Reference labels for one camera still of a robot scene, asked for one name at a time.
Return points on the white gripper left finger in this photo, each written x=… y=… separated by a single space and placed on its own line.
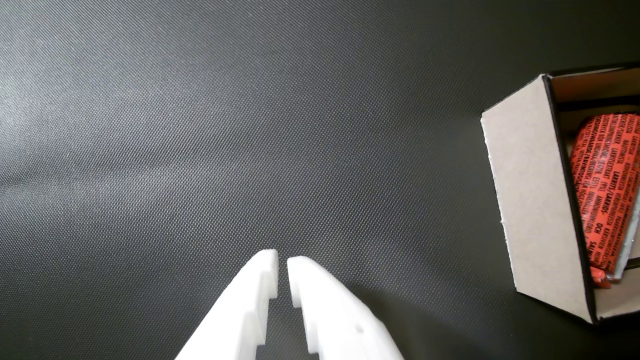
x=235 y=315

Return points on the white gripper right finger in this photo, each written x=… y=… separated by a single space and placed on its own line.
x=340 y=320

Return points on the red cylindrical printed object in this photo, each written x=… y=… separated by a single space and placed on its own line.
x=607 y=190

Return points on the small open cardboard box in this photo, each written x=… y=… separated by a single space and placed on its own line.
x=535 y=200

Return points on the dark grey textured mat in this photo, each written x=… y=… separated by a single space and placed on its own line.
x=250 y=125

